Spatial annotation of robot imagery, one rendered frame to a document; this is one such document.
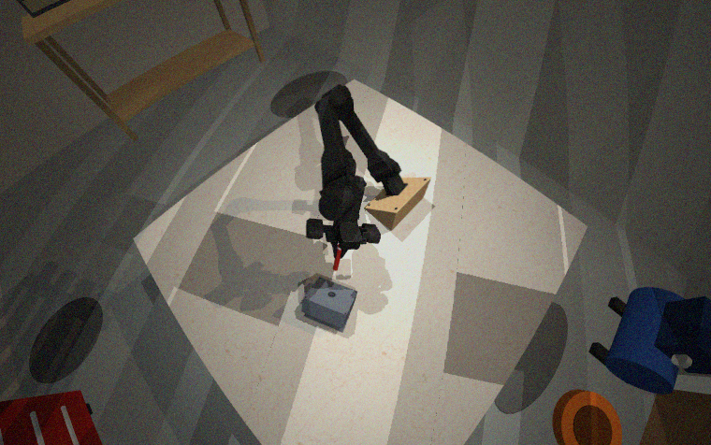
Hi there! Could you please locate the grey square panel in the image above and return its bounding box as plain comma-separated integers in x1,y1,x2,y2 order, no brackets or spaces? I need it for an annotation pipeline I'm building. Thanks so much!
302,277,357,332

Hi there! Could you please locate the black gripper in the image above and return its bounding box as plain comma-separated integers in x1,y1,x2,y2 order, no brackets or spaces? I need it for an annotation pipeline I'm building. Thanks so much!
306,209,381,258

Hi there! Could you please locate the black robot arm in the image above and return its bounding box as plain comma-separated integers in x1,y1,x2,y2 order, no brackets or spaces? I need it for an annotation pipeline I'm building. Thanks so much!
314,84,407,251

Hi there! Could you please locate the dark red peg with white band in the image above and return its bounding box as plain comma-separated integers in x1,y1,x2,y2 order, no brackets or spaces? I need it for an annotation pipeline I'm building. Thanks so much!
333,244,342,271

